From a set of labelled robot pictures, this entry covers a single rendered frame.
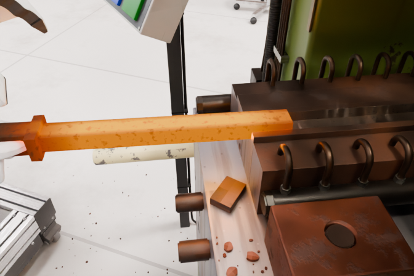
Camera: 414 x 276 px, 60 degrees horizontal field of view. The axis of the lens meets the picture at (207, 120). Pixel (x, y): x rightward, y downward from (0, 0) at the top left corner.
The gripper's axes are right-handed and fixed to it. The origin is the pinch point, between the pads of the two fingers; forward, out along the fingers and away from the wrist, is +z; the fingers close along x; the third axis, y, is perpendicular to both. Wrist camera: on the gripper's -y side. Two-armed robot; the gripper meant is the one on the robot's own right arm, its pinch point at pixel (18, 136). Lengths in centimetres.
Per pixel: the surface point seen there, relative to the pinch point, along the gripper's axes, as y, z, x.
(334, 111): 0.5, 39.6, -1.6
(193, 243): 12.0, 19.8, 8.7
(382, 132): 0.8, 44.2, 2.8
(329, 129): 0.1, 37.2, 2.4
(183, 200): 12.1, 19.0, 1.7
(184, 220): 95, 21, -56
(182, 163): 62, 21, -56
